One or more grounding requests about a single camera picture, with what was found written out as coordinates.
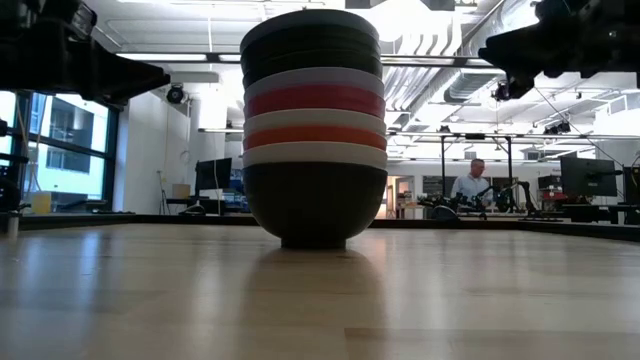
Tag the silver ventilation duct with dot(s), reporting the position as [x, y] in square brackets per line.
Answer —
[465, 85]

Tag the person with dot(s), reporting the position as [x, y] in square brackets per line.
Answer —
[470, 186]

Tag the orange bowl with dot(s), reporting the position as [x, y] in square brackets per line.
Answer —
[315, 134]

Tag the black background robot arm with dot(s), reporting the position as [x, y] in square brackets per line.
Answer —
[502, 197]
[442, 212]

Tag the black ceiling spotlight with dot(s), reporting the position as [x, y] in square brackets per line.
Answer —
[175, 94]
[557, 128]
[500, 92]

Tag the ceiling light strip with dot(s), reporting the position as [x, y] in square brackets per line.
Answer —
[162, 57]
[229, 58]
[425, 61]

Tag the yellow bin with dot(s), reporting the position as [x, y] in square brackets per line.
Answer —
[41, 204]

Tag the black-framed window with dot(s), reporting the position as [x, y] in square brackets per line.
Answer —
[75, 130]

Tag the red box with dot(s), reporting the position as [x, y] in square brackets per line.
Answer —
[552, 195]

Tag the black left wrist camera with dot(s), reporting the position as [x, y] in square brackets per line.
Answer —
[84, 20]

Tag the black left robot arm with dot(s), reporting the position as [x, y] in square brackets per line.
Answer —
[7, 190]

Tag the pale pink bowl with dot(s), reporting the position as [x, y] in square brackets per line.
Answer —
[315, 76]

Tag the red bowl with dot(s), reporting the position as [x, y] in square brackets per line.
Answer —
[315, 100]

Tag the cardboard box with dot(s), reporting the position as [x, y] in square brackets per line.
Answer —
[181, 191]

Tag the white bowl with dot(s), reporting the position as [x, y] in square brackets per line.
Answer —
[315, 118]
[315, 152]

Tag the black aluminium table frame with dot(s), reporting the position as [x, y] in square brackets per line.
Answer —
[450, 223]

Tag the black metal frame stand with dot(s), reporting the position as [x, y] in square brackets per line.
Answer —
[475, 136]

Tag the small white cylinder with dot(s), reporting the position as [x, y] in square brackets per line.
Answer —
[12, 227]

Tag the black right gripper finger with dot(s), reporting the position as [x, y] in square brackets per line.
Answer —
[520, 50]
[519, 85]

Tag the black computer monitor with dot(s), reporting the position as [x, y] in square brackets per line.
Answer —
[214, 174]
[587, 177]
[632, 185]

